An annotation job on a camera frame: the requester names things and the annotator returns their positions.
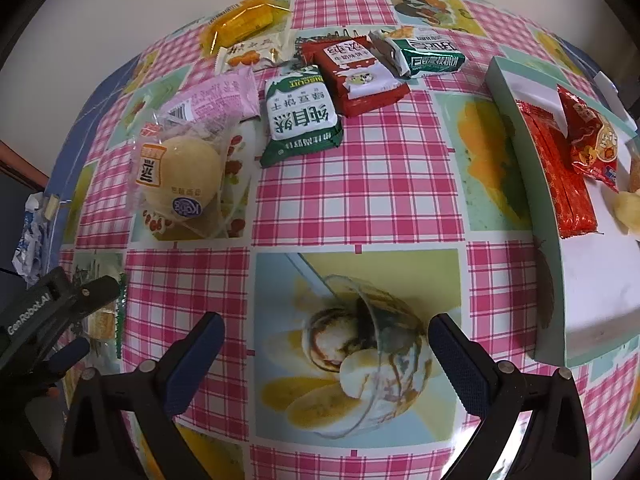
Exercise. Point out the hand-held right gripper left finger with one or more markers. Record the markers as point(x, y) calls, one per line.
point(200, 355)

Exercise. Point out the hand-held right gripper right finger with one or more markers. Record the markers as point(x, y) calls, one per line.
point(455, 360)

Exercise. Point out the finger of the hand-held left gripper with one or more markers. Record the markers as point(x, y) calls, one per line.
point(67, 355)
point(97, 292)

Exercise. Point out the yellow snack packet green edge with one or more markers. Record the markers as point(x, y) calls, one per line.
point(102, 322)

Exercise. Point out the round bun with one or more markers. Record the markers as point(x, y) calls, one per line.
point(180, 180)

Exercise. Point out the white tray with teal rim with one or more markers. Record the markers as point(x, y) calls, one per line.
point(600, 285)

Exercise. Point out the red orange snack packet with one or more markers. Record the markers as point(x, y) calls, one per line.
point(565, 180)

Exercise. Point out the round pastry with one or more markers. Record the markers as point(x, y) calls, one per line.
point(627, 212)

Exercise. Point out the pink snack packet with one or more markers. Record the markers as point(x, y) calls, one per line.
point(215, 97)

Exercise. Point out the dark green biscuit packet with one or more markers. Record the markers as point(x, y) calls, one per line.
point(300, 120)

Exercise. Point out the red flower print snack packet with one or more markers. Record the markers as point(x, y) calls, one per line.
point(590, 140)

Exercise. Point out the white orange snack packet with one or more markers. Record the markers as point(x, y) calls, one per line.
point(247, 57)

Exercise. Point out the red milk biscuit packet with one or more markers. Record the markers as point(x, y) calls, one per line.
point(355, 80)

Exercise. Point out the green white biscuit packet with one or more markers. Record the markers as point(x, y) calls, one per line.
point(430, 57)

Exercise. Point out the crumpled blue white packet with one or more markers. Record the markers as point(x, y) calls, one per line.
point(32, 245)

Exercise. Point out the small pale yellow block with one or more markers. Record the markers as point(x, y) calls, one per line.
point(51, 208)

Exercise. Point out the dark cabinet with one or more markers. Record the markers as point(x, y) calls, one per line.
point(15, 220)

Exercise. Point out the clear yellow snack packet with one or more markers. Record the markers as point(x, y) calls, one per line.
point(245, 22)

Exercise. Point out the white power strip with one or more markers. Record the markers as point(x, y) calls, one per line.
point(609, 90)

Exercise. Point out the reddish brown wooden post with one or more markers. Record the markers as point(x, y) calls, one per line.
point(22, 157)

